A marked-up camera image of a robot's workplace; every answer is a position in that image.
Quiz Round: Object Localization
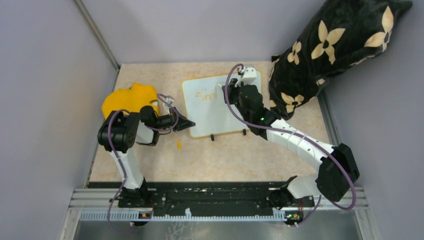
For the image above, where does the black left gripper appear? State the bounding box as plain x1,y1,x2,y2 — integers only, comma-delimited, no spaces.
152,106,195,132

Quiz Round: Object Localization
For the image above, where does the white board yellow frame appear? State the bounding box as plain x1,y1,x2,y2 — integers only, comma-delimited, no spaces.
181,74,248,138

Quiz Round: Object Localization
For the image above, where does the white marker pen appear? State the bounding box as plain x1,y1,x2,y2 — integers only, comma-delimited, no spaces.
216,83,226,101

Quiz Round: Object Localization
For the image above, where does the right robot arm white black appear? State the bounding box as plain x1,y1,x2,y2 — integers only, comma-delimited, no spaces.
221,78,360,206

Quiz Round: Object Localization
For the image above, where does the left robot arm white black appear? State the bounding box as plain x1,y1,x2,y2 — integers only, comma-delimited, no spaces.
97,105,196,207

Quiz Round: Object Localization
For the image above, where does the yellow cloth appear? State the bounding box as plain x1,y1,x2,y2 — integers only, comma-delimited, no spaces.
101,82,160,119

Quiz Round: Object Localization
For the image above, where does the black floral pillow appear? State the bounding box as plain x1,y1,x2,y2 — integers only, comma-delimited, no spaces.
268,0,413,120

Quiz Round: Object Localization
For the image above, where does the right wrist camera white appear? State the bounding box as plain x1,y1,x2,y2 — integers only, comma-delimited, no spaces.
235,65,257,87

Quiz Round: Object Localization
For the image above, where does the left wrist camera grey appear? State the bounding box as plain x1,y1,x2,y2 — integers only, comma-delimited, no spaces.
160,94,174,110

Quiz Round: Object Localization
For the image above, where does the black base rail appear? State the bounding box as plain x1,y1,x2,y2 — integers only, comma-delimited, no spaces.
69,180,369,227

